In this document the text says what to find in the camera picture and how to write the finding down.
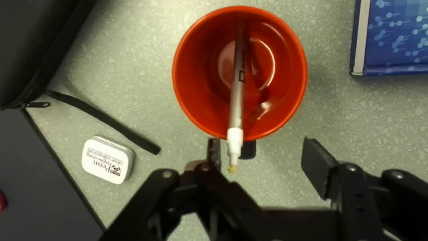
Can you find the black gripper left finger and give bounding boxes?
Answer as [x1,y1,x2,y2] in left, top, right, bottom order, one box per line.
[99,137,265,241]

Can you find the dark blue mat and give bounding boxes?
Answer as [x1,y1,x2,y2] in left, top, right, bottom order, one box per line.
[0,106,106,241]

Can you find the red and black mug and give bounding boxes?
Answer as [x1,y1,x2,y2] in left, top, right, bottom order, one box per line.
[171,3,311,160]

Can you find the white pen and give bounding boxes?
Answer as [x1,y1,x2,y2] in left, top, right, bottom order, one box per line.
[225,25,249,175]

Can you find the blue hardcover book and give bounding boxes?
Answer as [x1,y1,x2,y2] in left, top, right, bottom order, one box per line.
[349,0,428,77]

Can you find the small white tin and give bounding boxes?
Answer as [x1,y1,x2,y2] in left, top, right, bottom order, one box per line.
[80,135,137,185]

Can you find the black case strap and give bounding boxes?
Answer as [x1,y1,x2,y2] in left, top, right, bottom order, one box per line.
[24,89,162,156]

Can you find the black zippered case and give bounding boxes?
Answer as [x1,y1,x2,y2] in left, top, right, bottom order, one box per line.
[0,0,99,110]

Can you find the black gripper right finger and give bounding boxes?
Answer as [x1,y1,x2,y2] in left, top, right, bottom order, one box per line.
[301,136,428,241]

